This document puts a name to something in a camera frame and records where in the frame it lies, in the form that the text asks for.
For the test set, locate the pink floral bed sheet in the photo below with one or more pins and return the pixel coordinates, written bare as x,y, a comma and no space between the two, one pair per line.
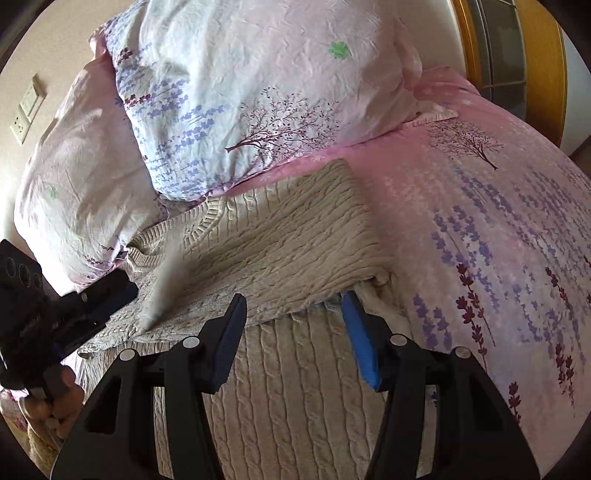
480,240

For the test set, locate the floral pillow with tree print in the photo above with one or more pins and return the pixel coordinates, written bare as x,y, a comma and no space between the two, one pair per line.
258,92

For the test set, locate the beige wall switch plate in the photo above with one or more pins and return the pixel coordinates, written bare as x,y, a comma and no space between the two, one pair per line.
31,99

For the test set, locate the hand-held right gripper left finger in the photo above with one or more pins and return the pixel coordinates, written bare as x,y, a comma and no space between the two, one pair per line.
225,342

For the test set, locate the wooden headboard with grey panel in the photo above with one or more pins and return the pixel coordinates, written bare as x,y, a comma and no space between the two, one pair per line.
512,55

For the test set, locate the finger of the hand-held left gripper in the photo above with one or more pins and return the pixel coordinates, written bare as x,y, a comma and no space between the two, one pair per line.
111,293

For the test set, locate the pale pink floral pillow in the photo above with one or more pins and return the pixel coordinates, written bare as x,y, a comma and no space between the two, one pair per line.
78,184

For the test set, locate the beige wall power socket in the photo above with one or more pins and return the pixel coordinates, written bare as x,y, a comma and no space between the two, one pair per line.
19,129

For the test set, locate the person's left hand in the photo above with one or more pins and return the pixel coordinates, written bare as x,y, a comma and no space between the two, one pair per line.
57,406

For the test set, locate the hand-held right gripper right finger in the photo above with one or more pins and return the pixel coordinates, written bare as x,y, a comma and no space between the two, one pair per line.
360,341

